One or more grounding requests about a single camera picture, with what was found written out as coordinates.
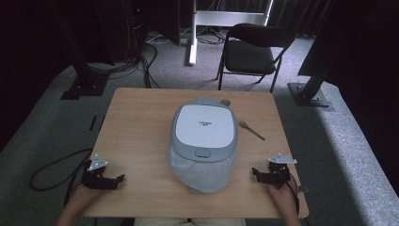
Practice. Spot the black folding chair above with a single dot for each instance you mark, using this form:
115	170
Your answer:
249	56

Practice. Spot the dark equipment rack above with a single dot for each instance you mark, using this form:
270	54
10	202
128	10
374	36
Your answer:
150	22

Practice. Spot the person's right hand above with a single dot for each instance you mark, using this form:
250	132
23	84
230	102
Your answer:
282	196

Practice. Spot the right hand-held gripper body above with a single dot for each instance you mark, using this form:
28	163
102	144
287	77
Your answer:
279	175

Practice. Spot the dark curtain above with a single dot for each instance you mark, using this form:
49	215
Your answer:
360	78
28	62

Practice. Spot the grey white rice cooker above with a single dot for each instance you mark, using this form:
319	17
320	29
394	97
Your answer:
204	128

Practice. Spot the black floor strip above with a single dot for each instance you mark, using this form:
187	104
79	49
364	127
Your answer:
92	123

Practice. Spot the black metal stand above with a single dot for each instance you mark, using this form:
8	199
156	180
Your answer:
86	78
309	91

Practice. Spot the white metal stand frame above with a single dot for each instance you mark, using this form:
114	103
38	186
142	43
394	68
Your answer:
226	18

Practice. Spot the person's left hand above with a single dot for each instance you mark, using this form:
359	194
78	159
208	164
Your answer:
82	197

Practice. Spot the wooden spoon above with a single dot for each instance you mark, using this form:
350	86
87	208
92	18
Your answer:
251	130

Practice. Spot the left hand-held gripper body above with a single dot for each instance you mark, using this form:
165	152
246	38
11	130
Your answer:
94	180

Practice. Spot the small round brown object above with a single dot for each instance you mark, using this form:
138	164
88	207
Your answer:
225	102

